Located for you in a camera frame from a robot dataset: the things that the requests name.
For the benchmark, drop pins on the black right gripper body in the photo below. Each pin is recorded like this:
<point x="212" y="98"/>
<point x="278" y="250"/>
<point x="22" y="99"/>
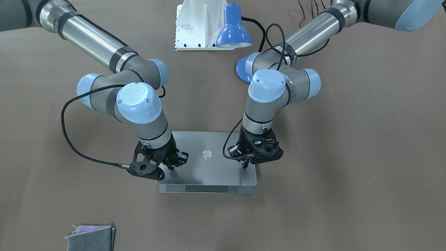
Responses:
<point x="166" y="152"/>

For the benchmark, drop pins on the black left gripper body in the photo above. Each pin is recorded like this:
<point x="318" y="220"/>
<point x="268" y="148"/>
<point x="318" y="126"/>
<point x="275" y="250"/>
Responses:
<point x="244" y="142"/>

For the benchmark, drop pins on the grey laptop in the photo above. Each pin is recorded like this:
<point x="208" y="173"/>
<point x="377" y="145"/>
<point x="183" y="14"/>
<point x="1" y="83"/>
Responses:
<point x="206" y="170"/>

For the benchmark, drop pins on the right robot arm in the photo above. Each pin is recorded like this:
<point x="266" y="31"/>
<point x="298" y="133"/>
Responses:
<point x="39" y="72"/>

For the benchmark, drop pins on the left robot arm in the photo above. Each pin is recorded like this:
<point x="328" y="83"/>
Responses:
<point x="274" y="83"/>

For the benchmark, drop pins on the grey felt cloth stack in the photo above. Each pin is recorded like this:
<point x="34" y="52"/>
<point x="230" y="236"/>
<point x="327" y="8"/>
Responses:
<point x="91" y="238"/>

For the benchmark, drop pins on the blue desk lamp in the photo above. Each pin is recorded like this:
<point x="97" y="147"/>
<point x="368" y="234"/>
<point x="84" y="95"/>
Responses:
<point x="233" y="34"/>

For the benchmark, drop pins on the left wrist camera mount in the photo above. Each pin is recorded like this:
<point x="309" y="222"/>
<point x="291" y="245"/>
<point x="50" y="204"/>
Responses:
<point x="265" y="150"/>

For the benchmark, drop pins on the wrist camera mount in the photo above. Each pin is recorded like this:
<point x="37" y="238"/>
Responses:
<point x="265" y="150"/>
<point x="146" y="163"/>

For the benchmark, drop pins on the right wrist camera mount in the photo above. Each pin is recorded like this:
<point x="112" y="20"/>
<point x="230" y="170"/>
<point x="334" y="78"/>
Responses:
<point x="146" y="163"/>

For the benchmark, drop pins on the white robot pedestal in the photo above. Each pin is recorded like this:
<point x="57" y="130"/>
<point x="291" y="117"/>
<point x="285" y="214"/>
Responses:
<point x="198" y="23"/>

